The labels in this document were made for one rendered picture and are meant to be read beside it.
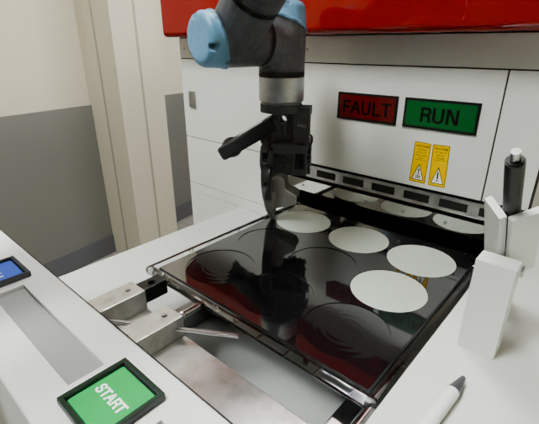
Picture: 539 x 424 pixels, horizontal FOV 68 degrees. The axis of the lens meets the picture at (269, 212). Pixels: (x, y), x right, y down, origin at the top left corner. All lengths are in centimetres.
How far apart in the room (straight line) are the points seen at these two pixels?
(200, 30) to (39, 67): 179
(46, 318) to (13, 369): 7
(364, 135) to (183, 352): 49
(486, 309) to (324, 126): 53
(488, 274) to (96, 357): 33
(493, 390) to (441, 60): 49
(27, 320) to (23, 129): 187
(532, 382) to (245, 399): 25
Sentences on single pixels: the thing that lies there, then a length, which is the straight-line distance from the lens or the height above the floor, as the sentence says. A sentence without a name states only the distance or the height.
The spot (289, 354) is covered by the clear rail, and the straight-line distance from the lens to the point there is 45.
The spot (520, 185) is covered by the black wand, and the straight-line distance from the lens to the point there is 31.
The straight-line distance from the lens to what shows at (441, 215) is 73.
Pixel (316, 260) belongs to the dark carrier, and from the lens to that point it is 62.
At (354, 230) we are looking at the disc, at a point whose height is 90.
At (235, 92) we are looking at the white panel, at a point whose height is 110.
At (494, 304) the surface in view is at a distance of 37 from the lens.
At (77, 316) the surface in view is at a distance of 44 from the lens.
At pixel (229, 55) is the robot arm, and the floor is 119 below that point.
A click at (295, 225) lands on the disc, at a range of 73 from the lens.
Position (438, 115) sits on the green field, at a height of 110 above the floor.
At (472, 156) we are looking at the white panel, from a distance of 70.
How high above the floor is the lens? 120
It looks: 23 degrees down
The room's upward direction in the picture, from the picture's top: straight up
